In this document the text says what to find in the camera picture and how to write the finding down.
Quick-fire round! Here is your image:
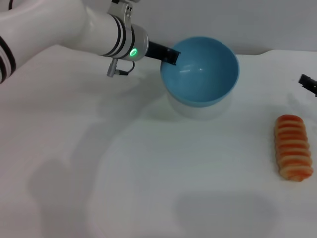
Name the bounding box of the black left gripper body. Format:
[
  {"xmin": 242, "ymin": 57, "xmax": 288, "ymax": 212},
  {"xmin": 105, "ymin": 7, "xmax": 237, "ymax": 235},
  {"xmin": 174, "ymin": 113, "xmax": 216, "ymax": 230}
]
[{"xmin": 148, "ymin": 41, "xmax": 172, "ymax": 61}]

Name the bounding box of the blue bowl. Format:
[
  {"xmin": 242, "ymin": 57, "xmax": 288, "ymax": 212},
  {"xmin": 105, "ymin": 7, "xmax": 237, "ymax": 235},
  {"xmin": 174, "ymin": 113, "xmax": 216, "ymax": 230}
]
[{"xmin": 160, "ymin": 36, "xmax": 240, "ymax": 109}]

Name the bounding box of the orange striped bread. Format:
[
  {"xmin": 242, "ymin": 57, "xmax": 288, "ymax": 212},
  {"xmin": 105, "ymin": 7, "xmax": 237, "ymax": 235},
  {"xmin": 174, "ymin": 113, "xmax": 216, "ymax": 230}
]
[{"xmin": 273, "ymin": 114, "xmax": 314, "ymax": 183}]

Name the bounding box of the grey plug with black cable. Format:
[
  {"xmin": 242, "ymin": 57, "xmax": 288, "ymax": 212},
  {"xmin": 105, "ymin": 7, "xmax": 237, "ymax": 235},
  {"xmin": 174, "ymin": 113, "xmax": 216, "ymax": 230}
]
[{"xmin": 106, "ymin": 58, "xmax": 136, "ymax": 77}]

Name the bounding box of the silver camera mounting bracket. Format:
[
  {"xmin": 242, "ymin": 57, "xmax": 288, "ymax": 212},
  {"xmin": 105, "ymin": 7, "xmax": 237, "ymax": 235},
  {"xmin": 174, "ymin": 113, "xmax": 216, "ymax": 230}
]
[{"xmin": 107, "ymin": 0, "xmax": 136, "ymax": 33}]

